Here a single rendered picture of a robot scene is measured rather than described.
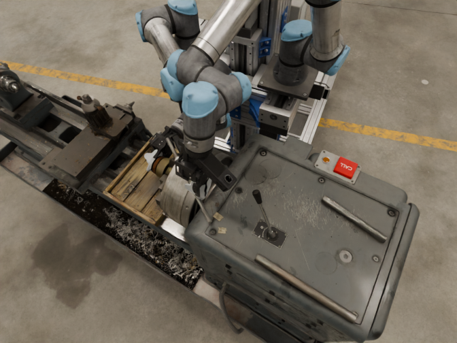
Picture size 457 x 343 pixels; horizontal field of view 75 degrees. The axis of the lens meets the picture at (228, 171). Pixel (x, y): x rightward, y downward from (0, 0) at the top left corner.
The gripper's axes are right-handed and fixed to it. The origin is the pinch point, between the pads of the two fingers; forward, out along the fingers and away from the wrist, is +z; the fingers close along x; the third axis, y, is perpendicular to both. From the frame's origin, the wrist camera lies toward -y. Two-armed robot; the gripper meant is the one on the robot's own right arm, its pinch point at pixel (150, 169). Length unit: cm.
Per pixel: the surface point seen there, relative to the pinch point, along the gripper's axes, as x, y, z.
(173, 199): 9.9, -20.2, 8.4
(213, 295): -54, -39, 22
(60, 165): -11.2, 43.7, 15.9
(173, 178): 13.8, -17.4, 3.5
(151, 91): -108, 122, -103
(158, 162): 3.2, -2.9, -2.8
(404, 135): -108, -99, -172
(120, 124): -6.2, 32.0, -13.5
